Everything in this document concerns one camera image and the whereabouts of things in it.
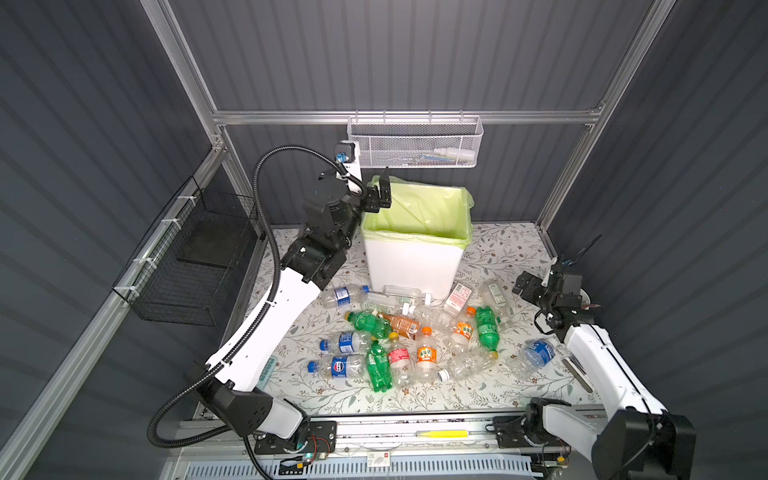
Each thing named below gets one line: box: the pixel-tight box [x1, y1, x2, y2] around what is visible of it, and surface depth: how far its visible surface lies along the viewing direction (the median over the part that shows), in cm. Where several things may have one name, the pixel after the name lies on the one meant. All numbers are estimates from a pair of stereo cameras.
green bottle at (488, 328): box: [476, 306, 500, 359], surface depth 89 cm
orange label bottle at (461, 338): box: [449, 306, 477, 356], surface depth 89 cm
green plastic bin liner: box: [361, 175, 474, 249], surface depth 93 cm
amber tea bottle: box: [378, 313, 421, 341], surface depth 89 cm
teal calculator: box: [256, 355, 277, 389], surface depth 84 cm
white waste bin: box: [364, 238, 464, 299], surface depth 85 cm
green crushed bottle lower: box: [367, 340, 393, 393], surface depth 84 cm
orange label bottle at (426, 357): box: [416, 326, 438, 385], surface depth 84 cm
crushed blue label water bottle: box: [507, 339, 556, 381], surface depth 85 cm
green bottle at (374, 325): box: [344, 311, 393, 339], surface depth 92 cm
